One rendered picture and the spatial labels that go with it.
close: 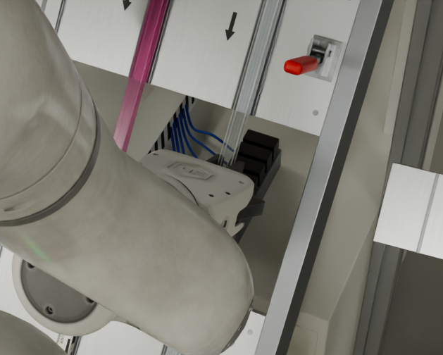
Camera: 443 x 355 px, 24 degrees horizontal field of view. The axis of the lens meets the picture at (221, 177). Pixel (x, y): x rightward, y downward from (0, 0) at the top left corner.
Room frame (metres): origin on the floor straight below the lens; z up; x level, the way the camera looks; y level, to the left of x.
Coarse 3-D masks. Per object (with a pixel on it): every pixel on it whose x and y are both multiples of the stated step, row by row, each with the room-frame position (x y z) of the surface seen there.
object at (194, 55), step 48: (48, 0) 0.81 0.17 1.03; (96, 0) 0.80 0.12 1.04; (144, 0) 0.79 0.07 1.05; (192, 0) 0.78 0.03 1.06; (240, 0) 0.77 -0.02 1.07; (288, 0) 0.76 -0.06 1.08; (336, 0) 0.75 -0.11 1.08; (96, 48) 0.77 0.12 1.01; (192, 48) 0.75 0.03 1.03; (240, 48) 0.74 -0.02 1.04; (288, 48) 0.72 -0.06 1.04; (192, 96) 0.71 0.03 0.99; (288, 96) 0.69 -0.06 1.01
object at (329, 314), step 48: (384, 48) 1.21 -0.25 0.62; (96, 96) 1.10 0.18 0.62; (144, 96) 1.10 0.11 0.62; (384, 96) 1.10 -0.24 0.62; (192, 144) 1.00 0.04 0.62; (288, 144) 1.00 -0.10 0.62; (384, 144) 1.00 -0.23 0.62; (432, 144) 1.26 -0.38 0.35; (288, 192) 0.91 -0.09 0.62; (336, 192) 0.91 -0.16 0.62; (240, 240) 0.83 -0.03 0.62; (336, 240) 0.83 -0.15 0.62; (336, 288) 0.75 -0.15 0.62; (336, 336) 0.75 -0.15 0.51
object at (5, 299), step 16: (0, 256) 0.64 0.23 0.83; (0, 272) 0.63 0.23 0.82; (0, 288) 0.62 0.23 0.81; (0, 304) 0.61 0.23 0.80; (16, 304) 0.60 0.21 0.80; (32, 320) 0.59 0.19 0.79; (256, 320) 0.55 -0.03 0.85; (80, 336) 0.57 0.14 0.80; (96, 336) 0.56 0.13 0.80; (112, 336) 0.56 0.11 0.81; (128, 336) 0.56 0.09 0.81; (144, 336) 0.56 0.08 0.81; (240, 336) 0.54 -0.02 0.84; (256, 336) 0.54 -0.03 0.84; (80, 352) 0.56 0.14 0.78; (96, 352) 0.55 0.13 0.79; (112, 352) 0.55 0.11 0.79; (128, 352) 0.55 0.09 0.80; (144, 352) 0.54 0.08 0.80; (160, 352) 0.54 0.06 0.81; (224, 352) 0.53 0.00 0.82; (240, 352) 0.53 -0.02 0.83
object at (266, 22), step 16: (272, 0) 0.75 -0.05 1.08; (272, 16) 0.74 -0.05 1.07; (256, 32) 0.73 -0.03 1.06; (272, 32) 0.74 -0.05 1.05; (256, 48) 0.72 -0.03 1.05; (256, 64) 0.71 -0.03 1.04; (256, 80) 0.70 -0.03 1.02; (240, 96) 0.69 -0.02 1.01; (240, 112) 0.68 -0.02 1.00; (240, 128) 0.67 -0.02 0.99; (224, 144) 0.67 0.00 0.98; (224, 160) 0.65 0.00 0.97; (176, 352) 0.53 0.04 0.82
